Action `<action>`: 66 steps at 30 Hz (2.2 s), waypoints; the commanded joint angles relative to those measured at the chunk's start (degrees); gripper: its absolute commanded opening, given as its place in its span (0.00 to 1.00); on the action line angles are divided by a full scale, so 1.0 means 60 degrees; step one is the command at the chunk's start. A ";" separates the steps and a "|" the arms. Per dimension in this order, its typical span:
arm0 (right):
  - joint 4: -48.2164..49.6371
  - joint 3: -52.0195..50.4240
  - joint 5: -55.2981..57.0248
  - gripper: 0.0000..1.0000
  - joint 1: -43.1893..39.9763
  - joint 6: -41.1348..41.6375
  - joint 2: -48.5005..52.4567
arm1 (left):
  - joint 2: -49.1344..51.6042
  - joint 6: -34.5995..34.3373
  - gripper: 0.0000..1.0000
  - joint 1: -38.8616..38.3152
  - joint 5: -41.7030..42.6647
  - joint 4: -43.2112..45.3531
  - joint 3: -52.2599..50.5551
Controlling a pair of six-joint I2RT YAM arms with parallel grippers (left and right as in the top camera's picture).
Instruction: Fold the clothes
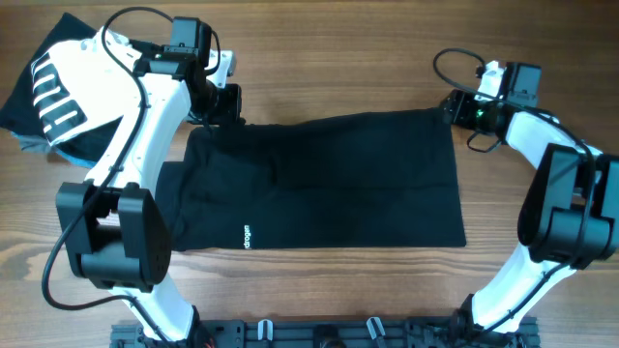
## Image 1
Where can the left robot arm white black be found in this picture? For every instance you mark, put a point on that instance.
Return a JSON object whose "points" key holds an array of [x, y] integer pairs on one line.
{"points": [[112, 228]]}

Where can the blue folded shirt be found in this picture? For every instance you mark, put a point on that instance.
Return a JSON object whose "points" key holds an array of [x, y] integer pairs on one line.
{"points": [[79, 161]]}

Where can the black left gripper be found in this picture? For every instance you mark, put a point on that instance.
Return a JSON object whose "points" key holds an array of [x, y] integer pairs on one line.
{"points": [[233, 93]]}

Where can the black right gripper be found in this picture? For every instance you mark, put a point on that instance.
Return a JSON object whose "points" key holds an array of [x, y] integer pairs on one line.
{"points": [[456, 108]]}

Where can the grey folded shirt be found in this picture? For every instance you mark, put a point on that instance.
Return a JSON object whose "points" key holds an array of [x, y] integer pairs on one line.
{"points": [[33, 144]]}

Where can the black t-shirt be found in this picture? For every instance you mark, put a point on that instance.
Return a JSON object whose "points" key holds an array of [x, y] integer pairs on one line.
{"points": [[377, 179]]}

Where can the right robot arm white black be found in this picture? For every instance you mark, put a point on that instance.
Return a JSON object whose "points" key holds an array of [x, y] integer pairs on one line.
{"points": [[569, 217]]}

